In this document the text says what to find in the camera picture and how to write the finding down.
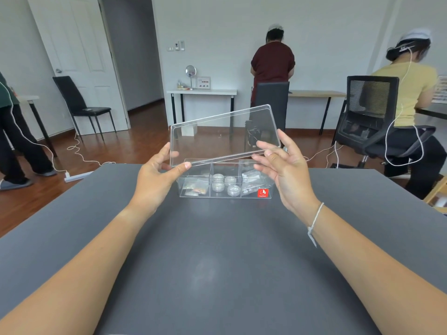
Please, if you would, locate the person's right hand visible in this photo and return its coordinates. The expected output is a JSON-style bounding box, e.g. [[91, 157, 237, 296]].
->
[[251, 130, 324, 225]]

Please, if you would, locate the framed display card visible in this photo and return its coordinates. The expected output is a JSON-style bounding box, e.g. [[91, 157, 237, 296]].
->
[[431, 75, 447, 104]]

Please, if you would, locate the wooden stool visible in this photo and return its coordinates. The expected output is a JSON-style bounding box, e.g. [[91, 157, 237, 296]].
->
[[423, 174, 447, 215]]

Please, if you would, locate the clear bag of small parts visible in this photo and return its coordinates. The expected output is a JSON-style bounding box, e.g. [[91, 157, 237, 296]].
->
[[242, 169, 266, 184]]

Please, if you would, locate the white floor cable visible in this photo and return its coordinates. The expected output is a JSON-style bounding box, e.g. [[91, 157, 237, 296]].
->
[[302, 140, 342, 168], [66, 132, 116, 173]]

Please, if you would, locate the person's right forearm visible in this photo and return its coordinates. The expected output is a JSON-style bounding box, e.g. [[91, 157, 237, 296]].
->
[[307, 203, 447, 335]]

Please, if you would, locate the white power strip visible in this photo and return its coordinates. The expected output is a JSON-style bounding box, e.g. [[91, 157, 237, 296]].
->
[[64, 171, 94, 183]]

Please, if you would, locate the white headset cable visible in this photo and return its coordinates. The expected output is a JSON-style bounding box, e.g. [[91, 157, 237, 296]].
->
[[384, 47, 425, 167], [0, 82, 69, 175]]

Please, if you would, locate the white top black leg table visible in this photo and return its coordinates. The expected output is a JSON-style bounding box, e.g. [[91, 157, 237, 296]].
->
[[16, 95, 58, 158]]

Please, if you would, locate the black mesh office chair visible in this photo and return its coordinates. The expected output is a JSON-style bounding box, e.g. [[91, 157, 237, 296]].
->
[[330, 75, 437, 169]]

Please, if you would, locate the clear plastic lid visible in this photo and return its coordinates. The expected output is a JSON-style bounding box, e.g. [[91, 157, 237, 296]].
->
[[170, 104, 282, 168]]

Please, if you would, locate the wooden top table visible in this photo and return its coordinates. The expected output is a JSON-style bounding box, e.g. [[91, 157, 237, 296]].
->
[[288, 90, 347, 136]]

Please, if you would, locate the white door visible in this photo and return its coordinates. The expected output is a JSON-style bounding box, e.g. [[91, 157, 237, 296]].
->
[[27, 0, 130, 136]]

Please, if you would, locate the person's left forearm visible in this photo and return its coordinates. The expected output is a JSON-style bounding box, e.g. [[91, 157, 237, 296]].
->
[[0, 200, 156, 335]]

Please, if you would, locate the person's left hand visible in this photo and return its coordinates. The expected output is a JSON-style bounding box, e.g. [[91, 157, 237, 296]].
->
[[128, 142, 192, 217]]

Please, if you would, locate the dark top table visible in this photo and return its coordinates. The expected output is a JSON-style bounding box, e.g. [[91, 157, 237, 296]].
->
[[415, 103, 447, 121]]

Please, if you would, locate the round vanity mirror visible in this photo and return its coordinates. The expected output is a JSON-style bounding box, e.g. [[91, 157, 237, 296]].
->
[[185, 65, 197, 90]]

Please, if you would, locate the white string wristband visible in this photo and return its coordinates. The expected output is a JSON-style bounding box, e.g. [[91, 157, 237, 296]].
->
[[307, 202, 325, 248]]

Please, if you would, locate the clear plastic organizer box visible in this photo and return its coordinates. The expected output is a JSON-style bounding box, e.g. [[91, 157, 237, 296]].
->
[[177, 158, 274, 199]]

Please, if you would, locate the black dining chair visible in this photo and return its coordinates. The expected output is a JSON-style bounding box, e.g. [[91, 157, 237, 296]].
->
[[53, 76, 117, 141]]

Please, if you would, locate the white head cap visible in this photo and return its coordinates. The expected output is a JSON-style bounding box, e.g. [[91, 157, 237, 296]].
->
[[398, 28, 433, 46]]

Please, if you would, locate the dark grey chair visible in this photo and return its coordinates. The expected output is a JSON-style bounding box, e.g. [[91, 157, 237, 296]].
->
[[249, 81, 290, 136]]

